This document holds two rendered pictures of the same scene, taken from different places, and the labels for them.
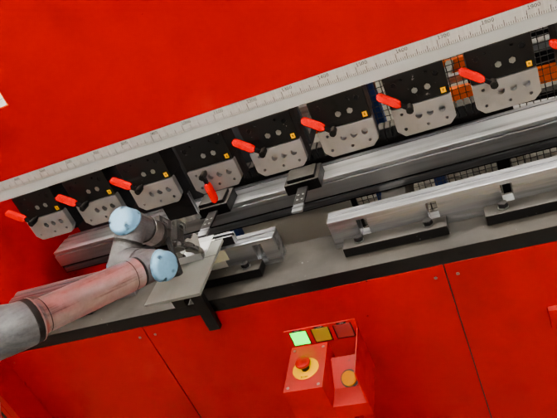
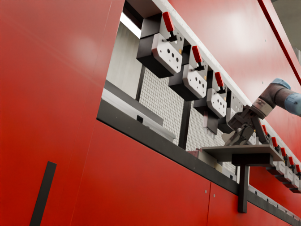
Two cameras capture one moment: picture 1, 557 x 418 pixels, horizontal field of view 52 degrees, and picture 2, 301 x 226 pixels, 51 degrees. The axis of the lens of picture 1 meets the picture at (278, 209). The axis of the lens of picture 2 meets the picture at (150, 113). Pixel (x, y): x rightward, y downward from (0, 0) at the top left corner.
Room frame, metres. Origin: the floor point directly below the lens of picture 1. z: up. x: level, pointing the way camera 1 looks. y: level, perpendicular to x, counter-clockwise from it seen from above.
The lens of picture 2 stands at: (1.51, 1.56, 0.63)
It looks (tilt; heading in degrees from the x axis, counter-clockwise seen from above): 22 degrees up; 288
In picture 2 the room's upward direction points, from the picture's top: 10 degrees clockwise
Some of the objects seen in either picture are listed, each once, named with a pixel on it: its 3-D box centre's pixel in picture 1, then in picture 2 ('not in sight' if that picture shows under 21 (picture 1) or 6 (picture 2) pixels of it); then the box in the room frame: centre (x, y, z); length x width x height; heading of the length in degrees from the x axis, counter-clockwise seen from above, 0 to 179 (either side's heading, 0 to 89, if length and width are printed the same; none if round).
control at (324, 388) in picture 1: (326, 371); not in sight; (1.15, 0.06, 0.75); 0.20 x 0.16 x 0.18; 69
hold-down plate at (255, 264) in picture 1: (220, 277); not in sight; (1.58, 0.26, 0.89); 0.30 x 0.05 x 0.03; 69
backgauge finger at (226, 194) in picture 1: (210, 212); not in sight; (1.79, 0.22, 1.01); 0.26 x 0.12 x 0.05; 159
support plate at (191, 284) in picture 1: (186, 271); (242, 154); (1.51, 0.33, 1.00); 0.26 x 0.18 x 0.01; 159
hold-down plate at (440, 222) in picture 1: (394, 236); not in sight; (1.38, -0.27, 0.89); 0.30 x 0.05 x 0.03; 69
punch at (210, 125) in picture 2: (181, 209); (210, 125); (1.65, 0.27, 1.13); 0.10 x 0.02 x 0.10; 69
